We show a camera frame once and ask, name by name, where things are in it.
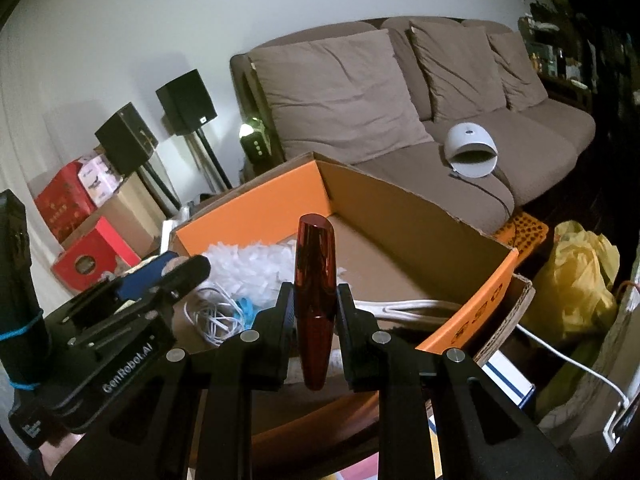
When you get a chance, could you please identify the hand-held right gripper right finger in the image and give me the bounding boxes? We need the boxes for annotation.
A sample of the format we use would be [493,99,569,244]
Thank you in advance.
[336,282,583,480]

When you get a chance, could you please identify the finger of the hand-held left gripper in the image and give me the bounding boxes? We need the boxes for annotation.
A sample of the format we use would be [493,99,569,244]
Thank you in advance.
[114,254,212,312]
[119,251,178,289]

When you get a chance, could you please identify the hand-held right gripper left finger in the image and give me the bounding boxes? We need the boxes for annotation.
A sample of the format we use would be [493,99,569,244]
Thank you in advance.
[50,282,296,480]

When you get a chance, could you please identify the blue silicone funnel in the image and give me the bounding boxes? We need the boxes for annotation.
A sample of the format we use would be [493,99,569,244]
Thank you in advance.
[235,296,256,326]

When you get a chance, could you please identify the white cables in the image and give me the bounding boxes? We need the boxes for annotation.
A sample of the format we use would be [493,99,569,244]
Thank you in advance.
[184,285,248,346]

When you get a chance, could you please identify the white feather duster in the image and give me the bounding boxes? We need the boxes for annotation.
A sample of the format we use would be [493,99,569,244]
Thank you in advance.
[202,240,463,331]

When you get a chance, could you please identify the red mascara tube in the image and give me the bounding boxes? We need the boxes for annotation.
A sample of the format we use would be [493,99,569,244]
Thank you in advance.
[292,213,338,392]

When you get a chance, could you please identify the orange cardboard box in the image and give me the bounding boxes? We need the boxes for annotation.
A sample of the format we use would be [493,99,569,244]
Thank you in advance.
[167,151,521,461]

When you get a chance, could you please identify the red box with oval label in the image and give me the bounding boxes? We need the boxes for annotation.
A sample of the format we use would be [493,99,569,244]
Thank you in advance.
[51,217,142,295]

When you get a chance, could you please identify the plain brown cardboard box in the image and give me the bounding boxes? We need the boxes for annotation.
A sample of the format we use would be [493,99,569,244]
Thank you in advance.
[62,172,168,261]

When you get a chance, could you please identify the small open box of clutter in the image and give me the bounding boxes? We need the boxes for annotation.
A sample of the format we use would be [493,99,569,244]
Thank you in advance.
[160,192,236,251]

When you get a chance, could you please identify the pink and white box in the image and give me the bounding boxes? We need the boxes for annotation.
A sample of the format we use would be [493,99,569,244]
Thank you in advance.
[77,155,123,206]

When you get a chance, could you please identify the red patterned gift box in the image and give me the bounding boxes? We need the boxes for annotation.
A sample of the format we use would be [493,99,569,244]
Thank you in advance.
[34,160,98,243]

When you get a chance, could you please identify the black speaker on stand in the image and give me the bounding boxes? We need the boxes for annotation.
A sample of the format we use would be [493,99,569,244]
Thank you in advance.
[95,102,182,217]
[155,70,234,192]

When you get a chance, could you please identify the black lantern with light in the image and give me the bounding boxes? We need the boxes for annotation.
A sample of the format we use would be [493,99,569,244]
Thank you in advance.
[239,117,273,161]

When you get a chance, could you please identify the corrugated cardboard box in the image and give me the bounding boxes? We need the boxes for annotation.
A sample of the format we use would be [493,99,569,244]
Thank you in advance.
[470,272,537,366]

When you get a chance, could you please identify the white box with blue stripes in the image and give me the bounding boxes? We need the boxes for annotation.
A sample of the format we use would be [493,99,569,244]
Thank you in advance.
[480,350,536,409]

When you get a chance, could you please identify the white curtain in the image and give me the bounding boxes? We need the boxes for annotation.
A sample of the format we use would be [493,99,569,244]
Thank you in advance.
[0,75,56,198]

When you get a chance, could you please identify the brown sofa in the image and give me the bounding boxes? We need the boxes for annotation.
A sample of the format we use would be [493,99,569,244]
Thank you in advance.
[230,16,598,208]

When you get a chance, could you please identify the orange perforated crate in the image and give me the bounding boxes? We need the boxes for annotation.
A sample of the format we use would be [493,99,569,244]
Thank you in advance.
[495,210,549,263]

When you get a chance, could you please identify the yellow plastic bag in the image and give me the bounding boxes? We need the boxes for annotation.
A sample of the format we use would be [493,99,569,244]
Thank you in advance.
[522,220,621,343]

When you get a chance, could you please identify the large brown sofa cushion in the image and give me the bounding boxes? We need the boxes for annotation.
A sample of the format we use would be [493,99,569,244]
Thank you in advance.
[248,29,435,165]

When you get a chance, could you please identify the white nail lamp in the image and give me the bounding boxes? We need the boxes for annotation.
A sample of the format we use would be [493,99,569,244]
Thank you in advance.
[445,121,501,178]

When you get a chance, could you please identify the brown paper bag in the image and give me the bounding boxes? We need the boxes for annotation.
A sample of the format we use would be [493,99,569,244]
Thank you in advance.
[540,280,640,441]

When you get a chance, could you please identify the small brown sofa cushion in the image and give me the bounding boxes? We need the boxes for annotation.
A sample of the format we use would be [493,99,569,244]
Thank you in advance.
[487,32,550,112]

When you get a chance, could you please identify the dark cluttered shelf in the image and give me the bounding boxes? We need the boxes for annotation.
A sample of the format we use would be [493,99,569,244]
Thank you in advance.
[517,0,640,126]

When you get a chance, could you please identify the white power cable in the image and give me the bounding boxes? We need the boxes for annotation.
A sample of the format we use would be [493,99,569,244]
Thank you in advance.
[515,322,632,411]

